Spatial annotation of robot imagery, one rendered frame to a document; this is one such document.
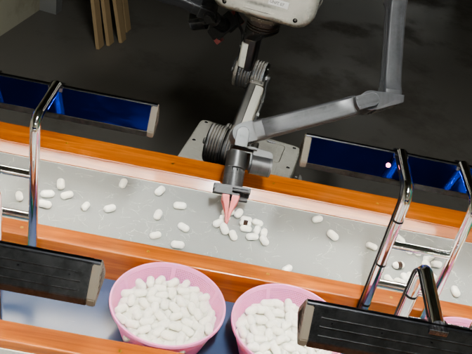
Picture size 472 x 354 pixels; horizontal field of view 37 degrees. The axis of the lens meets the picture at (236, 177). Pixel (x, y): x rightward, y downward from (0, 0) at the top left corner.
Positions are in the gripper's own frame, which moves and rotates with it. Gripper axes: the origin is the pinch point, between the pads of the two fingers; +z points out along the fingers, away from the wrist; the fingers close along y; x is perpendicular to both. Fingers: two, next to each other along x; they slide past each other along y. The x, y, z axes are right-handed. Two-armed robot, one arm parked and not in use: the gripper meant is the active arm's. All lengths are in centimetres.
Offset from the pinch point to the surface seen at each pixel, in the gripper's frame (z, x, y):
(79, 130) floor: -68, 151, -76
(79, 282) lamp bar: 30, -67, -24
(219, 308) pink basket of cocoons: 25.6, -19.7, 1.0
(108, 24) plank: -156, 206, -84
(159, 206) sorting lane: -1.8, 3.2, -18.9
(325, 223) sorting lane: -5.9, 8.4, 28.1
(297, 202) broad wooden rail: -11.0, 10.5, 19.7
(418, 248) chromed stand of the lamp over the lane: 6, -30, 44
